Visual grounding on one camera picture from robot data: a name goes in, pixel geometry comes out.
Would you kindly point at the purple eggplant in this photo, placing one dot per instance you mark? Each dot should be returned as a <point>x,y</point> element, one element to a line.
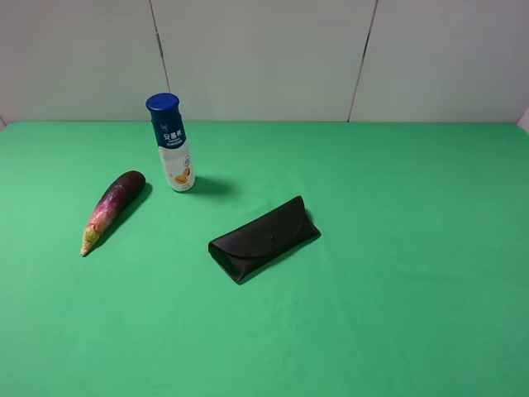
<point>115,199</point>

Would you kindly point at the black leather glasses case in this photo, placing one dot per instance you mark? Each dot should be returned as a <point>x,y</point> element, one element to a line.
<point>251,247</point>

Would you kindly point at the blue capped yogurt bottle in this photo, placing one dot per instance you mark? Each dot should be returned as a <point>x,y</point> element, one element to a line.
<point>171,139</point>

